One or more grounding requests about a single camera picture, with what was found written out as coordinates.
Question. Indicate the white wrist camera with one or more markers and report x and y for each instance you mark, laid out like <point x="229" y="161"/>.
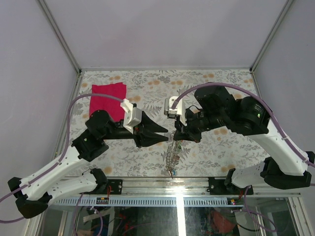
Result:
<point x="132" y="116"/>
<point x="175" y="109"/>

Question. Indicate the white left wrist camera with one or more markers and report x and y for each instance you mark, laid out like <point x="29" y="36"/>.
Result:
<point x="132" y="116"/>

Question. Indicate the white slotted cable duct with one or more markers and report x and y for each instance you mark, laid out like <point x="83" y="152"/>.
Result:
<point x="116" y="201"/>

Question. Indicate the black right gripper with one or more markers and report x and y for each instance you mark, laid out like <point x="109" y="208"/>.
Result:
<point x="189" y="134"/>

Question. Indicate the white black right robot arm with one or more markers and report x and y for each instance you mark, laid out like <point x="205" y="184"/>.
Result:
<point x="286" y="166"/>

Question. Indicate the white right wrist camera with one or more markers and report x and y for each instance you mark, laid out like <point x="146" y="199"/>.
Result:
<point x="175" y="109"/>

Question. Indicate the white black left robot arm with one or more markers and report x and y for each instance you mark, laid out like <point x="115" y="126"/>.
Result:
<point x="38" y="191"/>

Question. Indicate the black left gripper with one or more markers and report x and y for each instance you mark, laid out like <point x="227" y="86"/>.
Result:
<point x="143" y="138"/>

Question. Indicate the red folded cloth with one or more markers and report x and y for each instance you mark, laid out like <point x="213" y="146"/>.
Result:
<point x="112" y="106"/>

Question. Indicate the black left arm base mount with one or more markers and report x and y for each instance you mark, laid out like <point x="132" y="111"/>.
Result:
<point x="113" y="187"/>

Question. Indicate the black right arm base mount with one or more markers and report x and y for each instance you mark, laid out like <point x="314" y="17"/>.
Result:
<point x="217" y="186"/>

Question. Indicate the aluminium front rail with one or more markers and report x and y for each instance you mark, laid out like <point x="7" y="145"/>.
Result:
<point x="190" y="186"/>

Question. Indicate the floral table mat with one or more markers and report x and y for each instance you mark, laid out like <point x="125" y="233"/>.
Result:
<point x="219" y="150"/>

